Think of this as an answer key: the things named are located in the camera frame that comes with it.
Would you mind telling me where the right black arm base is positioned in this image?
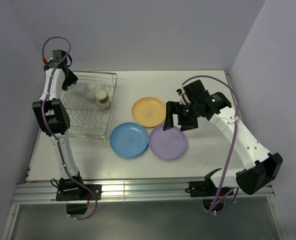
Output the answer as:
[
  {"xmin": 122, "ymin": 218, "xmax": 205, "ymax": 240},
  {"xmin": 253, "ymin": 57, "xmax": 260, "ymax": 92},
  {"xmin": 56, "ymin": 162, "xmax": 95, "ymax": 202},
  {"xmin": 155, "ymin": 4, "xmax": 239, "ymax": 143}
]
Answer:
[{"xmin": 184, "ymin": 180, "xmax": 232, "ymax": 211}]

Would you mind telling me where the white ceramic bowl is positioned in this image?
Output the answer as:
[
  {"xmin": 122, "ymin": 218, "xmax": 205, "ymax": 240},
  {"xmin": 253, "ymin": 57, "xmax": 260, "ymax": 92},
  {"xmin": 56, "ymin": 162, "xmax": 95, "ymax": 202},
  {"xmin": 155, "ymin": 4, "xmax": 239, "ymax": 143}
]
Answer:
[{"xmin": 84, "ymin": 82, "xmax": 104, "ymax": 102}]

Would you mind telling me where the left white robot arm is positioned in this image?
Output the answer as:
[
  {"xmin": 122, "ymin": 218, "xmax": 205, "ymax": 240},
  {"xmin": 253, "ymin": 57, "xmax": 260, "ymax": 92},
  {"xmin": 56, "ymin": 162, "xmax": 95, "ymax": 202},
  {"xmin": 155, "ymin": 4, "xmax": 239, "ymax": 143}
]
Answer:
[{"xmin": 32, "ymin": 50, "xmax": 86, "ymax": 200}]

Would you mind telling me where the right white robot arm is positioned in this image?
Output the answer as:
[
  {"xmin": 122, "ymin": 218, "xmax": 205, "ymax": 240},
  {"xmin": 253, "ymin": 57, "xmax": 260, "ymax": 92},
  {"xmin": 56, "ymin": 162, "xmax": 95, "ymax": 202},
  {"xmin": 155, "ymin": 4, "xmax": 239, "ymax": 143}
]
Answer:
[{"xmin": 163, "ymin": 79, "xmax": 283, "ymax": 196}]

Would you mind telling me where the orange plate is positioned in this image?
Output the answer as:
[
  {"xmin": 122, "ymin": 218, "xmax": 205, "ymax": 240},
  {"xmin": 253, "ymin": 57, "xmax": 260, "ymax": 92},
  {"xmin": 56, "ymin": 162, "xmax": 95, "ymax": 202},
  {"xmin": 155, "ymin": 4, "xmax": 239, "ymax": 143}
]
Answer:
[{"xmin": 131, "ymin": 97, "xmax": 166, "ymax": 128}]

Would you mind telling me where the clear glass cup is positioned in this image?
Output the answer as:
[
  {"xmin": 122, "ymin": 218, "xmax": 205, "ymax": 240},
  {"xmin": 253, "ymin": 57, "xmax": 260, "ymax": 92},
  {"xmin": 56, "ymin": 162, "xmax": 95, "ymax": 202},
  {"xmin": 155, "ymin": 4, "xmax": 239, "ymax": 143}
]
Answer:
[{"xmin": 66, "ymin": 84, "xmax": 76, "ymax": 91}]

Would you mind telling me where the metal wire dish rack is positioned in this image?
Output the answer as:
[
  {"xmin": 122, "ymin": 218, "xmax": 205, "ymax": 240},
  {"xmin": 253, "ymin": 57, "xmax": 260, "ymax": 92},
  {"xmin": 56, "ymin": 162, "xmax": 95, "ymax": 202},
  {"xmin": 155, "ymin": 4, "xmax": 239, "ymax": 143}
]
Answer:
[{"xmin": 60, "ymin": 71, "xmax": 118, "ymax": 141}]

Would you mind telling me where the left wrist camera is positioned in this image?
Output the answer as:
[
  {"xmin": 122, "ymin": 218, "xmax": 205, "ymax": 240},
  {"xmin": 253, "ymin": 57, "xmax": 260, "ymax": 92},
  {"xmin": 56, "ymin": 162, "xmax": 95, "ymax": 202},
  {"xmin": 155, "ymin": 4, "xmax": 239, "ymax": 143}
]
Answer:
[{"xmin": 42, "ymin": 57, "xmax": 53, "ymax": 65}]

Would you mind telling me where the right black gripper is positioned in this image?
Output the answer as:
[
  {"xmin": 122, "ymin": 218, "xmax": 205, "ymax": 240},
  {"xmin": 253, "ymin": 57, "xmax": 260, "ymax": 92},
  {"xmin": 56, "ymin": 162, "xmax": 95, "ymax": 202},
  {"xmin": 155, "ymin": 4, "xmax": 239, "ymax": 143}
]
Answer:
[{"xmin": 162, "ymin": 101, "xmax": 200, "ymax": 132}]

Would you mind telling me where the steel cup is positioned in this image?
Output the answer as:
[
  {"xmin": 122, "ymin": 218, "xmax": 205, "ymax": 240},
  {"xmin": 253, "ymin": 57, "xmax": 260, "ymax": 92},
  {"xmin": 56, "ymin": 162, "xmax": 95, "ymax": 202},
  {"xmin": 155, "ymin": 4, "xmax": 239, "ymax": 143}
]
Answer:
[{"xmin": 95, "ymin": 89, "xmax": 111, "ymax": 110}]

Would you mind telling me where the purple plate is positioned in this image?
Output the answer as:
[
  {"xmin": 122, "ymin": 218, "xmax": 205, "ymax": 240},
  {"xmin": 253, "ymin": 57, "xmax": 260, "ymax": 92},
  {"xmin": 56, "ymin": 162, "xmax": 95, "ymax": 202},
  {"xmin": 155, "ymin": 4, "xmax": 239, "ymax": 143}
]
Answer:
[{"xmin": 148, "ymin": 125, "xmax": 188, "ymax": 161}]

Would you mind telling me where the blue plate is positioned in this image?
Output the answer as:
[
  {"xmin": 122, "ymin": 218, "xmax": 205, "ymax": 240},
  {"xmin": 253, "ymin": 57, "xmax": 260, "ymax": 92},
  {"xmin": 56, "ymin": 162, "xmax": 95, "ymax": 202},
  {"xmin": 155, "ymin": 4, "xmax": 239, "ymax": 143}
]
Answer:
[{"xmin": 109, "ymin": 122, "xmax": 149, "ymax": 158}]

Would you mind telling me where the aluminium mounting rail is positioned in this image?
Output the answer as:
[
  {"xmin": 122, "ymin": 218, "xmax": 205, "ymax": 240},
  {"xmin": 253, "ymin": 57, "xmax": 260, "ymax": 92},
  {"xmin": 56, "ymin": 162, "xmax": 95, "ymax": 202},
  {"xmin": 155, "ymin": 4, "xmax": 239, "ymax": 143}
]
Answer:
[{"xmin": 12, "ymin": 176, "xmax": 275, "ymax": 206}]

